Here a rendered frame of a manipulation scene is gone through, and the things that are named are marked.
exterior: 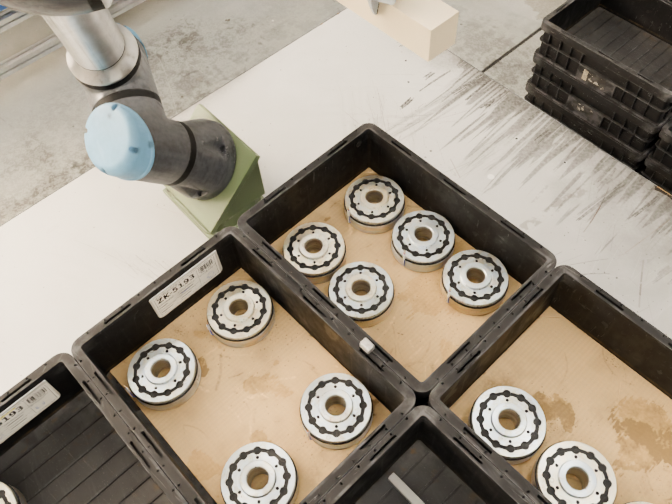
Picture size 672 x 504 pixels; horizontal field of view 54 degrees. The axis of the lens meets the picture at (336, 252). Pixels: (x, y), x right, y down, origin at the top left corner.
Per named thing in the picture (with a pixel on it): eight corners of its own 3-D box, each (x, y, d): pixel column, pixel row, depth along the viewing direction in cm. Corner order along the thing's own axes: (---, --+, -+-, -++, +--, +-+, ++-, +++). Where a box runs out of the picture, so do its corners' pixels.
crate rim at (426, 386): (234, 230, 105) (231, 221, 103) (368, 128, 115) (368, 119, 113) (421, 404, 88) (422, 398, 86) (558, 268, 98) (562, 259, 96)
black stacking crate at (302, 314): (97, 378, 103) (68, 348, 93) (244, 263, 113) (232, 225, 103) (260, 583, 86) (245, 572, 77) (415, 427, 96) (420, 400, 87)
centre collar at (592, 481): (549, 475, 87) (550, 474, 86) (575, 452, 88) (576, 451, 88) (577, 507, 85) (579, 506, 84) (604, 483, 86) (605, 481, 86)
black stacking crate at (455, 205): (246, 261, 113) (234, 223, 103) (369, 165, 123) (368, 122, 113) (417, 425, 96) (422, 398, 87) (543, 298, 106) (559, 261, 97)
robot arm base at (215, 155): (165, 174, 131) (125, 167, 122) (198, 106, 127) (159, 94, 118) (212, 215, 124) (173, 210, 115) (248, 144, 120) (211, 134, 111)
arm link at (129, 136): (153, 197, 118) (89, 189, 107) (133, 132, 121) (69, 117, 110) (199, 166, 113) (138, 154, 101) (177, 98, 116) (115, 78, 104)
